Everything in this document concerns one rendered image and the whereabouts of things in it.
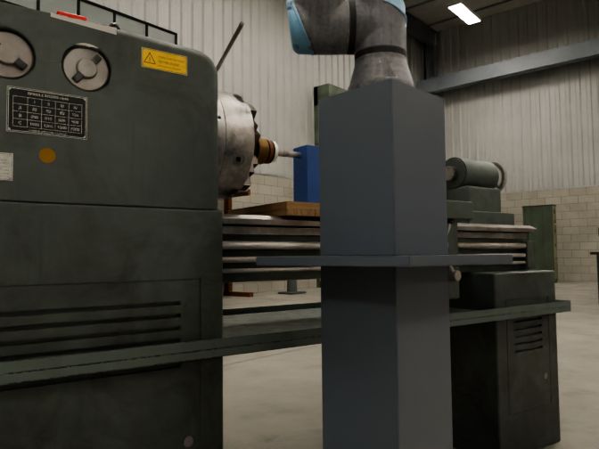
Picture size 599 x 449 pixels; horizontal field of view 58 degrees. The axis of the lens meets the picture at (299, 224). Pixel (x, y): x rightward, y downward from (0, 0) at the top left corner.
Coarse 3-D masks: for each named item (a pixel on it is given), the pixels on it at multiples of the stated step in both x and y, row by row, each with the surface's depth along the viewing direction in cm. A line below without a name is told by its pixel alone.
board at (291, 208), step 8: (240, 208) 173; (248, 208) 169; (256, 208) 165; (264, 208) 161; (272, 208) 157; (280, 208) 154; (288, 208) 151; (296, 208) 153; (304, 208) 154; (312, 208) 156; (304, 216) 159; (312, 216) 159
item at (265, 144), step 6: (264, 138) 166; (258, 144) 163; (264, 144) 164; (270, 144) 166; (258, 150) 163; (264, 150) 164; (270, 150) 166; (258, 156) 163; (264, 156) 164; (270, 156) 166; (258, 162) 166; (264, 162) 167; (270, 162) 169
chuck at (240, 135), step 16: (224, 96) 150; (240, 96) 155; (224, 112) 145; (240, 112) 148; (240, 128) 146; (240, 144) 146; (224, 160) 145; (224, 176) 148; (240, 176) 150; (224, 192) 154
